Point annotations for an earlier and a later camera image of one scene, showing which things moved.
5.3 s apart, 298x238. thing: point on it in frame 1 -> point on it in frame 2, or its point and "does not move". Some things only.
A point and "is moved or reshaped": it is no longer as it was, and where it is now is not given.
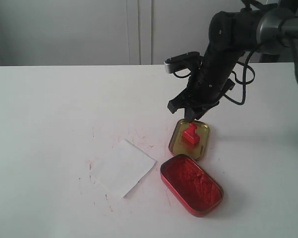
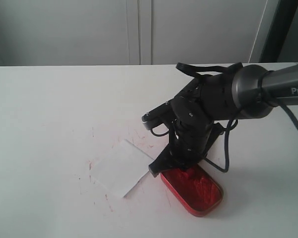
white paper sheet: (122, 166) does not move
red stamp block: (190, 135) is moved or reshaped
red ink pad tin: (191, 185) does not move
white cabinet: (54, 32) does not move
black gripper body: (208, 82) -> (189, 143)
